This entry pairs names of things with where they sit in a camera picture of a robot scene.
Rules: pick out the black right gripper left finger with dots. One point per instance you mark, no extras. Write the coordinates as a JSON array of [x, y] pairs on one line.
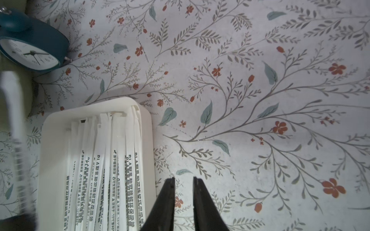
[[161, 216]]

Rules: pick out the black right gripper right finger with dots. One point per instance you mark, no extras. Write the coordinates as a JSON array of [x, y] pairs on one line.
[[206, 215]]

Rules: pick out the straw PLA label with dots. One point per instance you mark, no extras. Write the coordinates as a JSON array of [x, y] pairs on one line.
[[98, 154]]

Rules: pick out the straw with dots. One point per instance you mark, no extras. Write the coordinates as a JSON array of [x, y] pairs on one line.
[[27, 219], [139, 170], [71, 135], [130, 170]]

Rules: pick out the white plastic storage tray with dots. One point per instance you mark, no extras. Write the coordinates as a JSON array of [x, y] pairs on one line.
[[53, 159]]

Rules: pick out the teal alarm clock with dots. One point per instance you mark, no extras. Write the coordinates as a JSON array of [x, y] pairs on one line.
[[31, 43]]

